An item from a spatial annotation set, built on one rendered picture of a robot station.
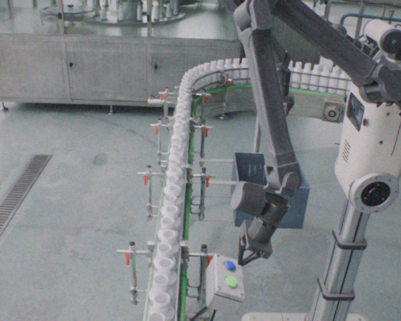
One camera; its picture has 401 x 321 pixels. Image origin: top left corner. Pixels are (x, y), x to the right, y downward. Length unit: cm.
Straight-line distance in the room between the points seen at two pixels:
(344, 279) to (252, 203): 87
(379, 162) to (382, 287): 166
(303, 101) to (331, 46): 190
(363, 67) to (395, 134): 34
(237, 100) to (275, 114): 196
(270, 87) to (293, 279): 200
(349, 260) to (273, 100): 88
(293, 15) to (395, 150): 58
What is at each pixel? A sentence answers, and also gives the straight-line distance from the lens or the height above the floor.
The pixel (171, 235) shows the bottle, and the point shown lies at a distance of 122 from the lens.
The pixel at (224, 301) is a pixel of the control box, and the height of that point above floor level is 108.
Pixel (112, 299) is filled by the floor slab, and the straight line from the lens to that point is 264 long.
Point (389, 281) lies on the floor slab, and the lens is 304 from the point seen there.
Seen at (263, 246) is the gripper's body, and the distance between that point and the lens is 102.
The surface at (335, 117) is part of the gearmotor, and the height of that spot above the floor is 90.
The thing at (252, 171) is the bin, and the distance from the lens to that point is 216.
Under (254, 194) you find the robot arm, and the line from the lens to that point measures 96.
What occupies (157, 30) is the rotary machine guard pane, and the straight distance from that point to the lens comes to 460.
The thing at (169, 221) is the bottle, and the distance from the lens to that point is 126.
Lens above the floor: 191
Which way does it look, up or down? 28 degrees down
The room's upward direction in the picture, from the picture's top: 3 degrees clockwise
